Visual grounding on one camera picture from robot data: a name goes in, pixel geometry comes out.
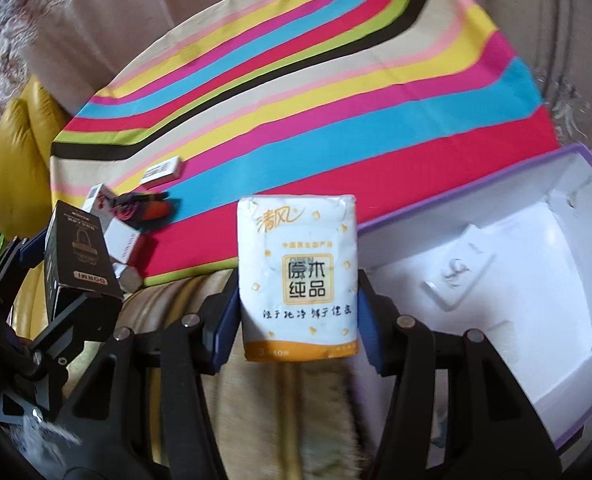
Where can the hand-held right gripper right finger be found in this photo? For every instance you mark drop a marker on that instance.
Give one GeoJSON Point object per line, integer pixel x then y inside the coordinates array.
{"type": "Point", "coordinates": [371, 332]}

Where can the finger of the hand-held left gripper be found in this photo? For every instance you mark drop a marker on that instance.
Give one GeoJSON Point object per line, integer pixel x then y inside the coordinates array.
{"type": "Point", "coordinates": [26, 256]}
{"type": "Point", "coordinates": [76, 320]}

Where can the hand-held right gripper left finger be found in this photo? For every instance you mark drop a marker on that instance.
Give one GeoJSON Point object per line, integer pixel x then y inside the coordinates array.
{"type": "Point", "coordinates": [224, 330]}

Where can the black printed box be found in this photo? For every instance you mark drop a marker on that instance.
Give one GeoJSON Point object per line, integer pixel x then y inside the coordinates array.
{"type": "Point", "coordinates": [76, 260]}

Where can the white orange tissue pack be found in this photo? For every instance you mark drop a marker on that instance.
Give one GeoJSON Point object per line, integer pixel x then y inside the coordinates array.
{"type": "Point", "coordinates": [296, 270]}

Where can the purple white cardboard box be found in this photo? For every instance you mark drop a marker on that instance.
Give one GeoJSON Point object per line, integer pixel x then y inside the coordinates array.
{"type": "Point", "coordinates": [525, 310]}

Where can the beige striped cushion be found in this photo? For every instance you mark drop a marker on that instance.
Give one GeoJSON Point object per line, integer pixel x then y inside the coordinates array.
{"type": "Point", "coordinates": [176, 295]}

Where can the white cube box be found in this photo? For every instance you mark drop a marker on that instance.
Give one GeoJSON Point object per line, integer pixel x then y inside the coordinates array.
{"type": "Point", "coordinates": [121, 242]}

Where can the white box with red print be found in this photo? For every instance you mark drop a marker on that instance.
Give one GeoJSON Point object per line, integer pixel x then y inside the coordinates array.
{"type": "Point", "coordinates": [96, 197]}

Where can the yellow leather sofa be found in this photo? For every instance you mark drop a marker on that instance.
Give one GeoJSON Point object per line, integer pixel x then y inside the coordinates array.
{"type": "Point", "coordinates": [21, 160]}

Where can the small white flat box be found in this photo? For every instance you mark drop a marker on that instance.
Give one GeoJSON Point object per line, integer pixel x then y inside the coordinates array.
{"type": "Point", "coordinates": [458, 270]}

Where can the long white printed box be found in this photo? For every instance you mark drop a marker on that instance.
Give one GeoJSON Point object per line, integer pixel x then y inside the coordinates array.
{"type": "Point", "coordinates": [161, 170]}

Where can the colourful striped round mat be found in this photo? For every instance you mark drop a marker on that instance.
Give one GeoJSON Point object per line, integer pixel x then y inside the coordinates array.
{"type": "Point", "coordinates": [326, 110]}

